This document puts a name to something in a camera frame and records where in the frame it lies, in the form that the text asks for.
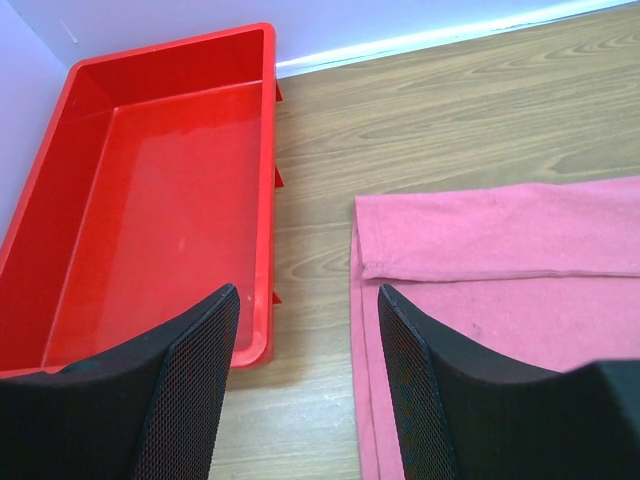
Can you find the pink t-shirt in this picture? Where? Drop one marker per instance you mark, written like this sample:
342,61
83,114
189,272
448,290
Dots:
544,274

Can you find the red plastic bin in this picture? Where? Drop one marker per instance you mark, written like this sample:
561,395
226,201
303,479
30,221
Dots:
154,186

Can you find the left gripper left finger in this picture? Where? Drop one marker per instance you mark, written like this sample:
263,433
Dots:
148,408

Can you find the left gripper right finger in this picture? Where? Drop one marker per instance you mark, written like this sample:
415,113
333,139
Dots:
464,411

